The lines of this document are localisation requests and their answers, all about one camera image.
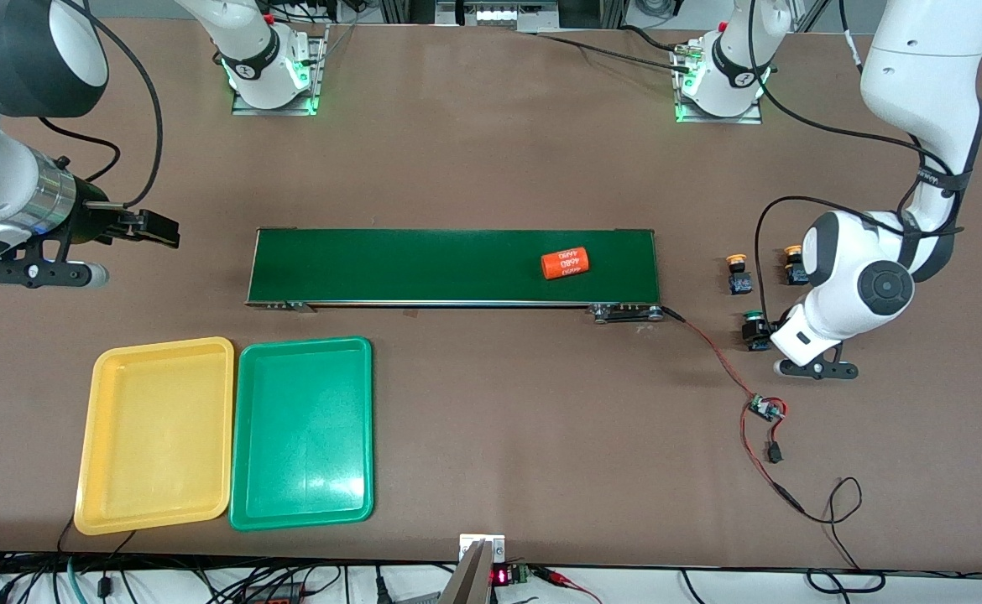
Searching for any yellow plastic tray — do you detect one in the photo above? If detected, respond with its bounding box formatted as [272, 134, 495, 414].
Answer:
[73, 336, 236, 536]

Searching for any aluminium frame structure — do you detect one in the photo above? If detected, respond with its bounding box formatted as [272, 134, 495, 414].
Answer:
[378, 0, 630, 34]

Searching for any green conveyor belt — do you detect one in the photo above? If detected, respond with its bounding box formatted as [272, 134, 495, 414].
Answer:
[245, 226, 664, 324]

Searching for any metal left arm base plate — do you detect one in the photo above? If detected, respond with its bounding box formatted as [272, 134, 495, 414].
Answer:
[672, 42, 765, 126]

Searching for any teal cable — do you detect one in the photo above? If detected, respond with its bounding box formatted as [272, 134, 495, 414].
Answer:
[65, 558, 91, 604]

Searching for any thin black looped cable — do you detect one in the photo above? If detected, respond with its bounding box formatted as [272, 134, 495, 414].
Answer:
[772, 476, 886, 595]

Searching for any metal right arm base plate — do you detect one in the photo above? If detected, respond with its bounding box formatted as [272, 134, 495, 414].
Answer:
[231, 23, 330, 117]

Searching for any green plastic tray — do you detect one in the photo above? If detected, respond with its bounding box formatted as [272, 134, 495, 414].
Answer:
[228, 336, 374, 532]

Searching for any black cable to arm base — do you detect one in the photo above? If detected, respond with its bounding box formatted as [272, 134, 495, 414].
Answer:
[533, 23, 695, 73]

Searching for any orange cylinder with white print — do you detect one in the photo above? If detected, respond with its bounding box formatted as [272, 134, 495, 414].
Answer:
[540, 248, 591, 281]

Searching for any red clip lead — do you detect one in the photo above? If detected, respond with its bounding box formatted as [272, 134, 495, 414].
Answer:
[533, 566, 603, 604]

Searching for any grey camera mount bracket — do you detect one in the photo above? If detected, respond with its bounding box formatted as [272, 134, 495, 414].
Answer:
[439, 534, 507, 604]

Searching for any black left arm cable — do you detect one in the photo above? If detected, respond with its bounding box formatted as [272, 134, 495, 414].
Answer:
[747, 0, 974, 324]

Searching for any green push button switch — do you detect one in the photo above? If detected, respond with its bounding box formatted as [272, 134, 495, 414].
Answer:
[741, 310, 773, 352]

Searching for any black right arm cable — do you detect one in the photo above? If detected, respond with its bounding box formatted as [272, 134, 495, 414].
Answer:
[38, 0, 165, 209]

